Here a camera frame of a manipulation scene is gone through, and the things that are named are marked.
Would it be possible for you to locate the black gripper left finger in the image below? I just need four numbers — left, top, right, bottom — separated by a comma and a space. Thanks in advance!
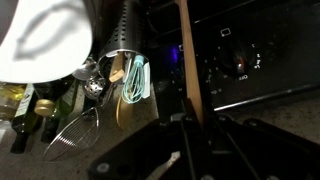
87, 99, 213, 180

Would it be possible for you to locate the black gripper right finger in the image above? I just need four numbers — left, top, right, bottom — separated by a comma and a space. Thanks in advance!
203, 110, 320, 180

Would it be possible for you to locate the wooden spoon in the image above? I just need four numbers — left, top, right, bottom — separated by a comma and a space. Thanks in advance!
175, 0, 204, 125

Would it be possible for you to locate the perforated metal spoon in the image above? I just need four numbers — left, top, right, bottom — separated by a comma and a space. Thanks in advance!
83, 77, 106, 100

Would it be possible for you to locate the perforated metal utensil holder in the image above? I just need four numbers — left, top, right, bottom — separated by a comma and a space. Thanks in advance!
96, 0, 149, 68

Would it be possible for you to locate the teal silicone whisk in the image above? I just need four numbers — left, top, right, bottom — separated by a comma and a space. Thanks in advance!
121, 55, 146, 104

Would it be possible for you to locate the green olive oil bottle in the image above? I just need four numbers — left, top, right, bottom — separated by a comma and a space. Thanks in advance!
57, 80, 79, 116

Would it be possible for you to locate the light wooden spatula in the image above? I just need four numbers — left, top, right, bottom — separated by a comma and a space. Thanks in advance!
109, 52, 133, 129

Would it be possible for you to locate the black electric stove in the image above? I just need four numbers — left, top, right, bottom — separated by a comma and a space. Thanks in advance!
146, 0, 320, 118

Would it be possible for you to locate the gold-capped dark bottle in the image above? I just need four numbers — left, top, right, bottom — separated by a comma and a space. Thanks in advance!
33, 79, 73, 144

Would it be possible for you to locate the dark olive oil bottle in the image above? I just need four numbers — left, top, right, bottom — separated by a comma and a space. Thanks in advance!
10, 84, 40, 154

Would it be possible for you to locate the glass oil jar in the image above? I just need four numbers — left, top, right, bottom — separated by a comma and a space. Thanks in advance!
0, 82, 26, 121

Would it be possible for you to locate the white rice cooker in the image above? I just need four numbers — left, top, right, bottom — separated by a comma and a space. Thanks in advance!
0, 0, 95, 83

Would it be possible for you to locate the wire mesh skimmer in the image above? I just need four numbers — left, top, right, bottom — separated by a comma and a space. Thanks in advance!
43, 107, 100, 162

